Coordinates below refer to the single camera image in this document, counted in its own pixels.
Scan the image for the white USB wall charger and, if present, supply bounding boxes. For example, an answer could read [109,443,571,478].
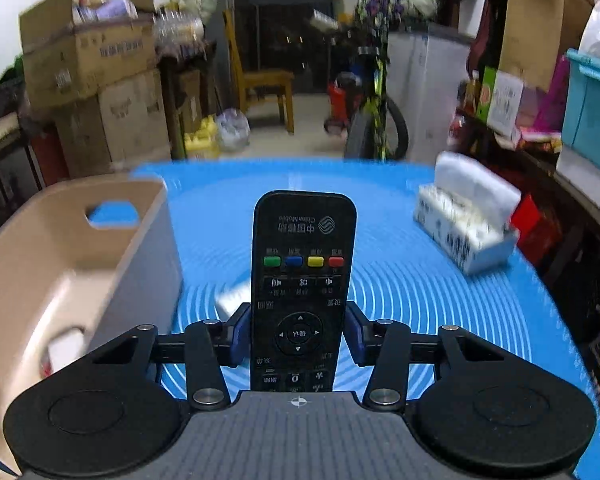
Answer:
[214,281,251,321]

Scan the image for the black TV remote control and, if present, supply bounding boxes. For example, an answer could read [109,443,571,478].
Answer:
[250,191,358,393]

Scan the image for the beige plastic storage bin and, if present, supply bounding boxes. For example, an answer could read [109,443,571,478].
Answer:
[0,174,182,479]

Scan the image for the blue silicone table mat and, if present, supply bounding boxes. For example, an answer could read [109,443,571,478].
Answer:
[132,159,595,479]

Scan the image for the tissue box with tissues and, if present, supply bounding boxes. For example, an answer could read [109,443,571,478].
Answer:
[414,152,521,275]

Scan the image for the yellow plastic jug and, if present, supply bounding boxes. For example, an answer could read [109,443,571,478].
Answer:
[184,115,221,159]

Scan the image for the green black bicycle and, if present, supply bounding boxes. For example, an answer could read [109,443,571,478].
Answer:
[341,0,411,162]

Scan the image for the teal plastic storage crate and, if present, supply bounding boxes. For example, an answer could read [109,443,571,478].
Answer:
[562,49,600,169]

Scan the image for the white plastic bag on floor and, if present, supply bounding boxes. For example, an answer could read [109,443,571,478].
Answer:
[215,108,250,153]

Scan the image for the tall stacked cardboard boxes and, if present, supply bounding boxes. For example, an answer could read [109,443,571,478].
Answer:
[54,68,174,179]

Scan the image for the red bucket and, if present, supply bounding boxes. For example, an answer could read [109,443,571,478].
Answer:
[324,72,362,136]

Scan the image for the wooden chair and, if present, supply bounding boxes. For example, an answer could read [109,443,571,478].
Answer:
[222,10,294,134]

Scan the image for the open cardboard box on top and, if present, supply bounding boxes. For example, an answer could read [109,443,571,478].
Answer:
[19,0,157,110]

